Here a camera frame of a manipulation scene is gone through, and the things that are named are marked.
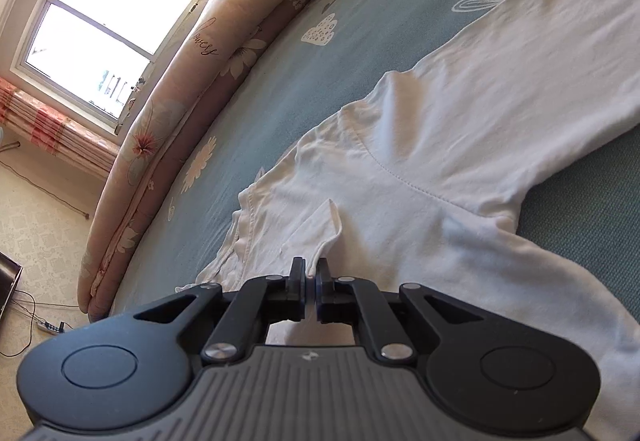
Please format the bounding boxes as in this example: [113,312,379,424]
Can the pink curtain left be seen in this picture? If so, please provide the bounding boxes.
[0,78,118,179]

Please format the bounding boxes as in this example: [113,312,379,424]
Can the black wall television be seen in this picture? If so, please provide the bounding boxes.
[0,253,23,317]

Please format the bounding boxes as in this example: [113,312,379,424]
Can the white power strip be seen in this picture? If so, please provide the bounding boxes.
[36,320,65,335]

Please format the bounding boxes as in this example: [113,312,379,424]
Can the white long sleeve shirt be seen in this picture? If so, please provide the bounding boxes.
[198,0,639,440]

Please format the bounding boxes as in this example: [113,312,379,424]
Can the pink floral folded quilt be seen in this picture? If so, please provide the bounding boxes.
[77,0,285,321]

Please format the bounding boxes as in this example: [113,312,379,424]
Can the blue floral bed sheet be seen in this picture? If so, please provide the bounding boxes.
[111,0,506,313]

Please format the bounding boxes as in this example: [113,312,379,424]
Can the window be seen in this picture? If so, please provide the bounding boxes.
[1,0,206,139]

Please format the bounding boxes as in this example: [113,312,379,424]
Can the television power cables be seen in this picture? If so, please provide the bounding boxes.
[0,289,66,360]

